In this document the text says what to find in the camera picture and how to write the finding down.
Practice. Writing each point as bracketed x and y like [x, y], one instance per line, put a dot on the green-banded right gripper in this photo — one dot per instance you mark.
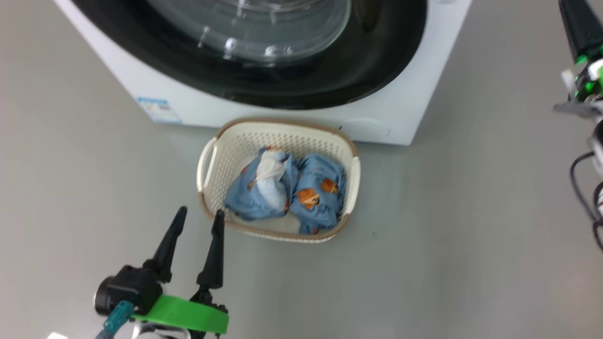
[589, 84]

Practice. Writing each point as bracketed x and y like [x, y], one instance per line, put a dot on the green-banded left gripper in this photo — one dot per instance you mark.
[188, 315]

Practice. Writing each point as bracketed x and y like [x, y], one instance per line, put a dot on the blue garment with white lining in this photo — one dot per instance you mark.
[249, 197]

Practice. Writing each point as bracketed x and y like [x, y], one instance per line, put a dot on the blue bear print garment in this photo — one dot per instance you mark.
[325, 169]

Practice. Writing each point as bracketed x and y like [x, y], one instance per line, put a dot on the round dark glass washer door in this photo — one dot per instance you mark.
[358, 70]

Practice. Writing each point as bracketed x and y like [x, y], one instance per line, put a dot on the cream perforated laundry basket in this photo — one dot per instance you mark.
[282, 139]

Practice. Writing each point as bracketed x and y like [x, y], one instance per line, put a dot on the white front-load washing machine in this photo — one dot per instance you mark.
[400, 122]

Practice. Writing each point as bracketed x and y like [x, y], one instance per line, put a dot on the blue energy label sticker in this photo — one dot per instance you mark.
[158, 110]

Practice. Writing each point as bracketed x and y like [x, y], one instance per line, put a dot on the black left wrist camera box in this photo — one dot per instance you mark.
[129, 287]

